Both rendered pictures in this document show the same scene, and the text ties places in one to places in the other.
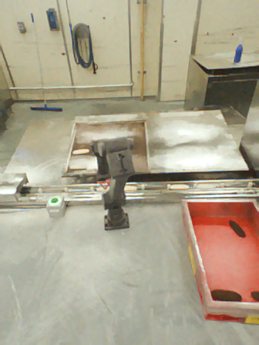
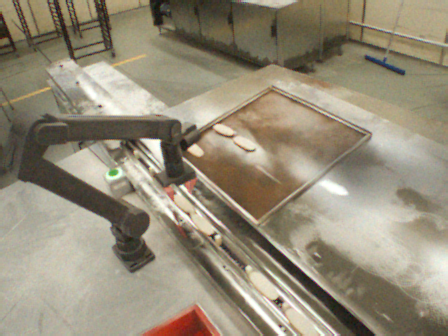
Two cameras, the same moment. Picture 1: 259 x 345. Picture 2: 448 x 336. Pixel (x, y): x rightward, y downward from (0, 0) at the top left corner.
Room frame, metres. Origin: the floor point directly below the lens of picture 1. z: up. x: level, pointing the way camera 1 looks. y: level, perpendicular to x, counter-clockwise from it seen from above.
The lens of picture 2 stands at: (0.66, -0.70, 1.62)
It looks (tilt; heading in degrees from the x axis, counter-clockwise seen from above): 37 degrees down; 57
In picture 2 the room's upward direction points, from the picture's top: 7 degrees counter-clockwise
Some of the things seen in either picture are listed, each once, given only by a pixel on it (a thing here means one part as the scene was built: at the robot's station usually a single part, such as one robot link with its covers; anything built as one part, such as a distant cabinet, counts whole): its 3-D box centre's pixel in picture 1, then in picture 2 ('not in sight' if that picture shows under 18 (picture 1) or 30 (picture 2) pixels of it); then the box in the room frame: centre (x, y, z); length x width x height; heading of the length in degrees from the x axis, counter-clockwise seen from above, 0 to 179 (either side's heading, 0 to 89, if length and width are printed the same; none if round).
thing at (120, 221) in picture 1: (116, 216); (130, 244); (0.81, 0.06, 0.86); 0.12 x 0.09 x 0.08; 94
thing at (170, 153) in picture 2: (102, 158); (172, 148); (1.03, 0.12, 1.06); 0.07 x 0.06 x 0.07; 15
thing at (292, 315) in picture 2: (206, 185); (301, 323); (1.00, -0.42, 0.86); 0.10 x 0.04 x 0.01; 88
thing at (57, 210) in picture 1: (57, 209); (118, 186); (0.91, 0.36, 0.84); 0.08 x 0.08 x 0.11; 88
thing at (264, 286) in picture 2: (179, 186); (263, 284); (1.01, -0.28, 0.86); 0.10 x 0.04 x 0.01; 88
